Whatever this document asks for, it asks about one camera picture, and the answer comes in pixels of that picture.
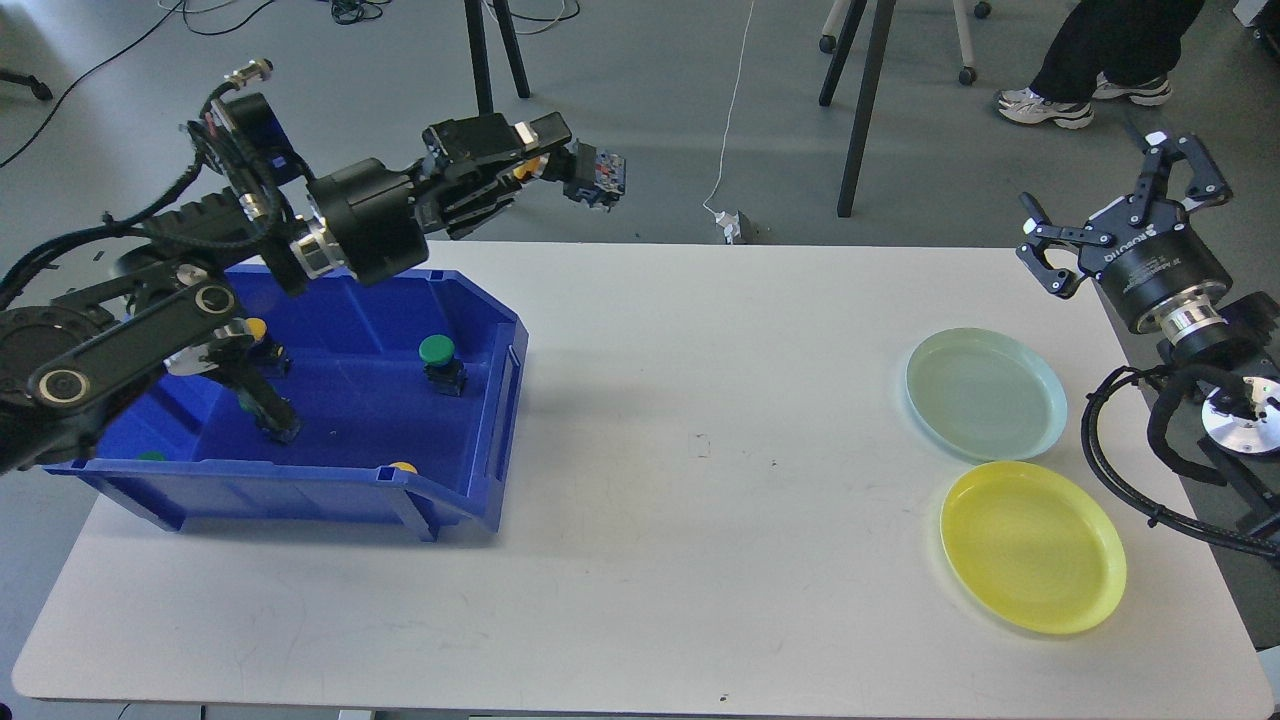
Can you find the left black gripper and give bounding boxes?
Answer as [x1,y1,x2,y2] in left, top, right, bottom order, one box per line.
[294,111,573,287]

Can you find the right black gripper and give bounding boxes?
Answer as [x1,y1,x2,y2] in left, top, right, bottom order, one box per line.
[1015,122,1236,337]

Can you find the green push button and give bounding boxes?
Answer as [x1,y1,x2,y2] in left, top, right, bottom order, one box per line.
[419,334,467,397]
[236,384,302,445]

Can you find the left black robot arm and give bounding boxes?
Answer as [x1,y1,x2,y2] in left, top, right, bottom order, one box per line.
[1,59,585,471]

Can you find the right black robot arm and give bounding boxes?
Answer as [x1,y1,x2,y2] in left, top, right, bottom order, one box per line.
[1018,129,1279,566]

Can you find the light green plate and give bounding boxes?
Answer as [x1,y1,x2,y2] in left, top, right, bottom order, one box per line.
[902,327,1068,462]

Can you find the yellow plate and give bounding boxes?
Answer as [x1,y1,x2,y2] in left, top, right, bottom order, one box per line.
[938,461,1128,635]

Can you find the person legs with sneakers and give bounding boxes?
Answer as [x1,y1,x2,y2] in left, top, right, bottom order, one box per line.
[993,1,1204,129]

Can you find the black tripod legs left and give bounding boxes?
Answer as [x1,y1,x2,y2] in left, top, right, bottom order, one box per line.
[462,0,532,117]

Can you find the black tripod legs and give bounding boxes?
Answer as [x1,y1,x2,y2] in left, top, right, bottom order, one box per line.
[818,1,897,218]
[462,0,532,117]

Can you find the blue plastic bin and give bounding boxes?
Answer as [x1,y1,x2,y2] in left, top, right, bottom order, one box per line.
[47,265,529,542]

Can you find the white power adapter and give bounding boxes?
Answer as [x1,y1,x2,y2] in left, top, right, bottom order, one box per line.
[713,211,768,246]

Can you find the black tripod legs right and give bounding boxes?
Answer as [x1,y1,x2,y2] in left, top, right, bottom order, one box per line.
[818,1,897,218]

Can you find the black floor cables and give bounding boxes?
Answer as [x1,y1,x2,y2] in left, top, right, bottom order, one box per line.
[0,0,581,169]

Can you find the white cable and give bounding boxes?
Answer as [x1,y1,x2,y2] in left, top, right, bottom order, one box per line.
[703,0,758,217]

